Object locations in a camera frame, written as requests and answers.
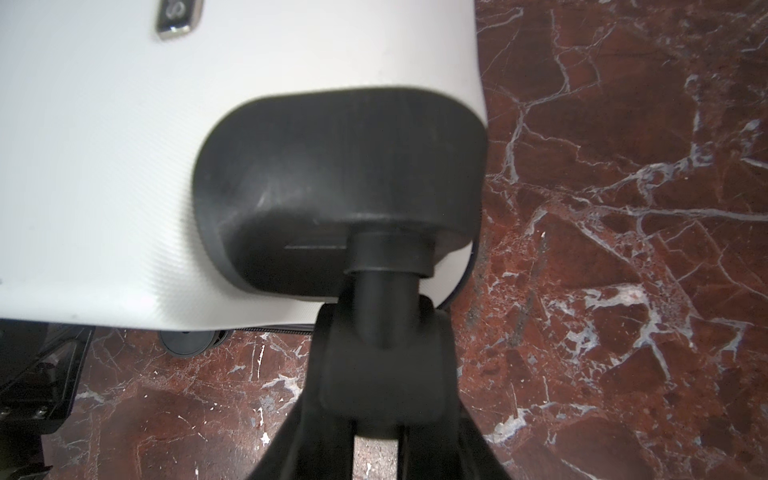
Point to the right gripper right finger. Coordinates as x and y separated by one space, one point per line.
451 448

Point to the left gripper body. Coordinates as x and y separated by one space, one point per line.
41 365

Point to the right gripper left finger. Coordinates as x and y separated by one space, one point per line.
312 443

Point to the black and white suitcase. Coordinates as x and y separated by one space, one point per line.
195 165

